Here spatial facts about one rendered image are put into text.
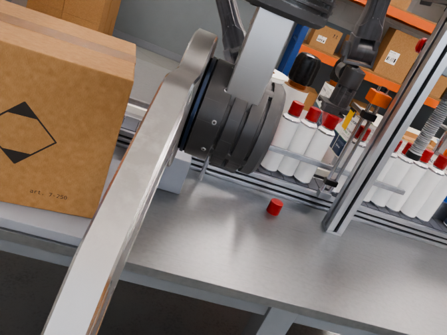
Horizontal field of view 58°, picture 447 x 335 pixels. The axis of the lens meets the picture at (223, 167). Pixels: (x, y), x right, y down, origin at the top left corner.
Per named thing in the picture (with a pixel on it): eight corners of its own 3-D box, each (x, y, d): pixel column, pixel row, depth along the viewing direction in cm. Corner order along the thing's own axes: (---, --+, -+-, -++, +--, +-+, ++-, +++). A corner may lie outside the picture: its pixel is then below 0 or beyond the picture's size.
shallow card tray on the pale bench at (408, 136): (430, 145, 275) (433, 140, 273) (448, 160, 253) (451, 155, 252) (386, 128, 269) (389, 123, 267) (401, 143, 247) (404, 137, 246)
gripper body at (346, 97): (315, 100, 117) (328, 76, 114) (346, 111, 119) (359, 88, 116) (321, 107, 111) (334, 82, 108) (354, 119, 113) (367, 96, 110)
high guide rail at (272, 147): (401, 193, 118) (404, 189, 117) (403, 195, 117) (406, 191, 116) (16, 63, 96) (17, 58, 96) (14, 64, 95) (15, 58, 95)
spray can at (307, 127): (289, 170, 120) (321, 108, 111) (294, 179, 115) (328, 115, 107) (274, 165, 118) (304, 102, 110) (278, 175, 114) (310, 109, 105)
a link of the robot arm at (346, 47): (346, 40, 105) (379, 47, 105) (338, 34, 116) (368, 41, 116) (333, 85, 110) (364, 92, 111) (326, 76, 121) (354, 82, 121)
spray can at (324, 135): (308, 179, 120) (341, 116, 111) (310, 187, 115) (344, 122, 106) (292, 172, 119) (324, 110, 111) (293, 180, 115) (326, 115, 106)
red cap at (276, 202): (265, 212, 103) (271, 201, 102) (267, 206, 106) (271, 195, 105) (278, 217, 103) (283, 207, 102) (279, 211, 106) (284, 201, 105)
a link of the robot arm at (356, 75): (350, 64, 107) (370, 72, 107) (345, 59, 113) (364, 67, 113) (338, 88, 110) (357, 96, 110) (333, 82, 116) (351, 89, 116)
